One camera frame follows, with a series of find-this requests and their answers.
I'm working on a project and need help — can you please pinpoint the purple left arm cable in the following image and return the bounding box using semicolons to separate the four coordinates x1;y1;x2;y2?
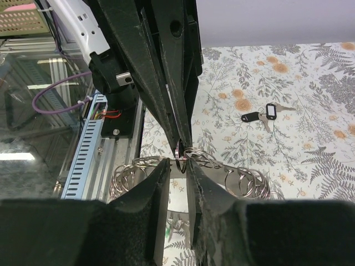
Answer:
32;11;94;114

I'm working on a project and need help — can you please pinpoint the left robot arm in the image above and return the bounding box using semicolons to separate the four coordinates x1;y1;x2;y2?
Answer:
49;1;203;149

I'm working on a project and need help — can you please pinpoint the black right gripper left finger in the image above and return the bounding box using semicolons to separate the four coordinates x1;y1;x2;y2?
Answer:
1;159;170;265

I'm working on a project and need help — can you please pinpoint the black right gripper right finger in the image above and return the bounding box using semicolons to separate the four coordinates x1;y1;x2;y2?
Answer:
186;159;355;266

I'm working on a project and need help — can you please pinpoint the large metal keyring disc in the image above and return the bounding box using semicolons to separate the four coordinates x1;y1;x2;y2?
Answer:
107;158;284;233

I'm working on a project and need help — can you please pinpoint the green key tag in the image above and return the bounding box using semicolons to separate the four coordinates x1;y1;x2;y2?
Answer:
165;226;170;238

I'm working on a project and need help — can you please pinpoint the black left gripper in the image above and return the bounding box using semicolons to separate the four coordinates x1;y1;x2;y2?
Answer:
98;0;203;147

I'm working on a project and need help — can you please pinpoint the perforated beige box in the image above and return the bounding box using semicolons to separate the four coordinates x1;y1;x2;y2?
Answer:
1;1;49;38

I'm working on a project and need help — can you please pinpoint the key with black white tag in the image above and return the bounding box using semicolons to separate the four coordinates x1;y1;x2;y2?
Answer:
266;103;296;120

